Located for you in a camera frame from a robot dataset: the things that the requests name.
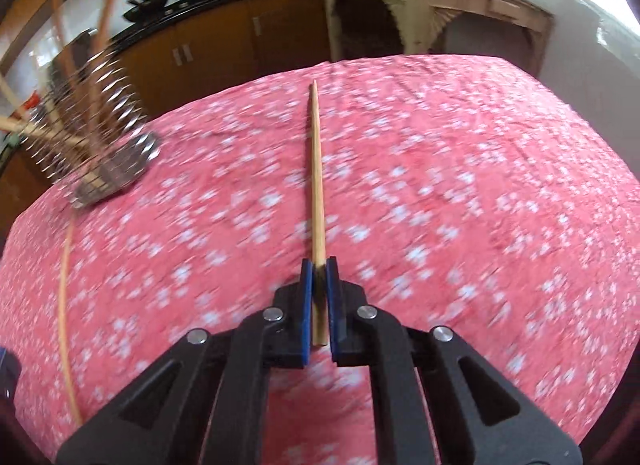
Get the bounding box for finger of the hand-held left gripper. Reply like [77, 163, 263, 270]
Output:
[0, 345, 22, 403]

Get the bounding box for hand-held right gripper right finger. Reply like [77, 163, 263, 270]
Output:
[324, 257, 583, 465]

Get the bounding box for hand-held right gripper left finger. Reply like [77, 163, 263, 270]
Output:
[55, 259, 316, 465]

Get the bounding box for metal wire utensil holder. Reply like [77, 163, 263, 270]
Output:
[20, 27, 162, 210]

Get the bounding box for red floral tablecloth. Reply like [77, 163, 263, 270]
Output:
[0, 54, 632, 465]

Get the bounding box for black wok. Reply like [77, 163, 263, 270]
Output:
[122, 0, 171, 23]

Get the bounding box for brown wall cabinets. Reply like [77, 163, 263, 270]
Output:
[0, 0, 83, 63]

